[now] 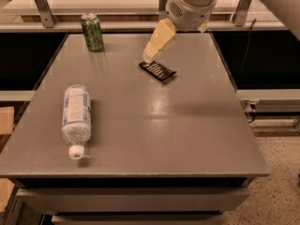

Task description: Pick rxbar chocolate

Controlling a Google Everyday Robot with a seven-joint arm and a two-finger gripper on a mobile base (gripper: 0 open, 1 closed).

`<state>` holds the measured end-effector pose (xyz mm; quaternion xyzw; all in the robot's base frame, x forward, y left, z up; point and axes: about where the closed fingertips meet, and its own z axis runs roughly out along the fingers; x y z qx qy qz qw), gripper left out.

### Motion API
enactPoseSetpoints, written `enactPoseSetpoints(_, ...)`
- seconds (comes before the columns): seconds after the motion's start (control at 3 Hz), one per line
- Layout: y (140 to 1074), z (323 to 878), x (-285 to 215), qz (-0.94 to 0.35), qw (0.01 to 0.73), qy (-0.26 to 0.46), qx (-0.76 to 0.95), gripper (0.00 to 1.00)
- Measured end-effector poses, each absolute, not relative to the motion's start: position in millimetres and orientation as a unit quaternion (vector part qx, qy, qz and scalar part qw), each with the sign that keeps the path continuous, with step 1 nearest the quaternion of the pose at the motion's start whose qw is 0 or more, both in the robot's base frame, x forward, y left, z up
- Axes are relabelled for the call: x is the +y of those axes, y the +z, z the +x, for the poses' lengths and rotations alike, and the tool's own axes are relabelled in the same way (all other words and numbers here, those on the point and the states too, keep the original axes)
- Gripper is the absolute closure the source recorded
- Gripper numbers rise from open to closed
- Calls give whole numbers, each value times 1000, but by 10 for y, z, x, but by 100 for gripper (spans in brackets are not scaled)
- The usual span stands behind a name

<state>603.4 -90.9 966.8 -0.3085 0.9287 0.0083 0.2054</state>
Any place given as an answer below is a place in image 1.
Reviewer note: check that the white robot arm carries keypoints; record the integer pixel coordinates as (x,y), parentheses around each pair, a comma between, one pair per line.
(287,11)

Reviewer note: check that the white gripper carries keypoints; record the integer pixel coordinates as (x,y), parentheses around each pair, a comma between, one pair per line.
(189,14)

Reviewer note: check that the left metal shelf bracket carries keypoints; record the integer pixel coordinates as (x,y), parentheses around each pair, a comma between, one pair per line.
(46,16)

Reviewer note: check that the clear plastic water bottle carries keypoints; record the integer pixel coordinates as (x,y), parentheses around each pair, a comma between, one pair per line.
(76,120)

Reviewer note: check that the black rxbar chocolate wrapper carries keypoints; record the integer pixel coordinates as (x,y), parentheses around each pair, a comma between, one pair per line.
(157,70)

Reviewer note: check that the green soda can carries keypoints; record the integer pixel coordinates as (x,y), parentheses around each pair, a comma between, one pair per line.
(92,32)

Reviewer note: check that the brown cardboard box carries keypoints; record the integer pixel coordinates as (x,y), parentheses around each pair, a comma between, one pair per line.
(6,120)

